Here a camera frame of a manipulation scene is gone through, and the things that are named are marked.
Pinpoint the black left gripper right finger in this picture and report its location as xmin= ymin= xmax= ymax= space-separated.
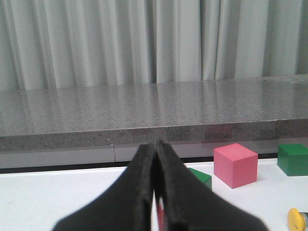
xmin=155 ymin=141 xmax=267 ymax=231

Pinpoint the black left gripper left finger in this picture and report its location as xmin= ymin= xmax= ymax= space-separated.
xmin=54 ymin=144 xmax=154 ymax=231

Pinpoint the green cube left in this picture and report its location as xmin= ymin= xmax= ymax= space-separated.
xmin=188 ymin=167 xmax=212 ymax=190

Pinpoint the grey stone ledge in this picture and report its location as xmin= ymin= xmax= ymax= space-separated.
xmin=0 ymin=75 xmax=308 ymax=169

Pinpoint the grey curtain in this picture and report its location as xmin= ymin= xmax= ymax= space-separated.
xmin=0 ymin=0 xmax=308 ymax=91

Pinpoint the green cube right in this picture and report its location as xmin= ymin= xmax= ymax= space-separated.
xmin=277 ymin=143 xmax=308 ymax=176

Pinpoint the pink cube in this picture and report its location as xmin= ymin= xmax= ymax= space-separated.
xmin=214 ymin=143 xmax=258 ymax=189

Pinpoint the yellow push button switch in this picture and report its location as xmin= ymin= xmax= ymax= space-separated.
xmin=287 ymin=208 xmax=308 ymax=231

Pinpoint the green cube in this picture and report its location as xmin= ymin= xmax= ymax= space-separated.
xmin=277 ymin=143 xmax=308 ymax=176
xmin=188 ymin=167 xmax=212 ymax=190

